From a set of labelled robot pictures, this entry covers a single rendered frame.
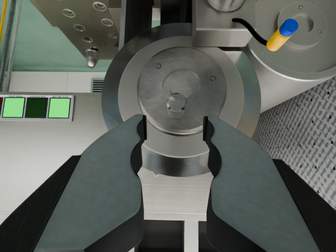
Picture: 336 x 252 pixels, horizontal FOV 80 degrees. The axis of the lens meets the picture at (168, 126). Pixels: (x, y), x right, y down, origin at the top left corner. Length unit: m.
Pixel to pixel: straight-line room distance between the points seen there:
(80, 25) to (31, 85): 3.19
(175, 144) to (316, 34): 0.17
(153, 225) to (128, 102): 0.47
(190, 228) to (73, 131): 0.38
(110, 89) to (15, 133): 0.48
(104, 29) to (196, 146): 0.39
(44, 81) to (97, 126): 3.07
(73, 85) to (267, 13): 3.21
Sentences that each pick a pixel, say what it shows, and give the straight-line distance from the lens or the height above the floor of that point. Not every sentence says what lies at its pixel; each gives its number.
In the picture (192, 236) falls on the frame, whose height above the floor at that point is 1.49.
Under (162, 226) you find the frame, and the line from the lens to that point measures 0.62.
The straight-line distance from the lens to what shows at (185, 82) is 0.17.
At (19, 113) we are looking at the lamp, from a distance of 0.65.
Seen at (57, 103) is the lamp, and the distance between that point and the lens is 0.60.
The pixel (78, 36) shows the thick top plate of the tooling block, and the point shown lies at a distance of 0.56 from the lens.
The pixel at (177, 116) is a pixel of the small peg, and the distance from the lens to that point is 0.15.
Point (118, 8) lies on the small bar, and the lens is 0.42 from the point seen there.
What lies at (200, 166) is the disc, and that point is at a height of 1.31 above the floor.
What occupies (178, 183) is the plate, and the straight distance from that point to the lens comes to 0.51.
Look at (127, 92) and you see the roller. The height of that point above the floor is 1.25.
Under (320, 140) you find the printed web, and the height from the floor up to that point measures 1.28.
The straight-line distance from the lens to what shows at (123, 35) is 0.23.
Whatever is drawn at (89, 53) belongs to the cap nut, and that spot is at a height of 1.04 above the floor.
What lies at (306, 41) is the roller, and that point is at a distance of 0.25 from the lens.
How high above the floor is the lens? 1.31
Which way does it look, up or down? 9 degrees down
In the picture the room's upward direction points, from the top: 179 degrees counter-clockwise
